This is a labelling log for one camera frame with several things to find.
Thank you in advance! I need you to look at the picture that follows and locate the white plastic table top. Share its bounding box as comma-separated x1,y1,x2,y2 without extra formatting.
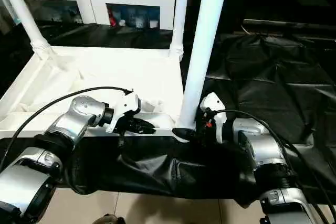
0,44,190,143

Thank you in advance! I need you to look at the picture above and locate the white plastic table leg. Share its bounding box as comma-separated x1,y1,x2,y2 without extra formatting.
178,0,231,130
0,0,55,59
169,0,191,59

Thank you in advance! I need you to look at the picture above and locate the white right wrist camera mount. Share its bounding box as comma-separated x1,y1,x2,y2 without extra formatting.
201,92,228,145

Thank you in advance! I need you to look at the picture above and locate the black plastic sheet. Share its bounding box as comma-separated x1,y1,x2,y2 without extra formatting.
0,22,336,206

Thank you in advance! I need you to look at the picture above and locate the long black pole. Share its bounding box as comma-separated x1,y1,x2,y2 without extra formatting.
243,18,336,29

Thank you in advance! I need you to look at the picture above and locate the grey metal stand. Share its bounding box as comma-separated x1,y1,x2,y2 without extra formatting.
0,0,20,35

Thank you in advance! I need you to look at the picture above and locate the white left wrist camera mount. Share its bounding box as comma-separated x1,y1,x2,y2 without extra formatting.
104,92,141,133

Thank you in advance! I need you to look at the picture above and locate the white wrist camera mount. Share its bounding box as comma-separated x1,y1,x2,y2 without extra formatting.
201,92,228,145
104,92,141,133

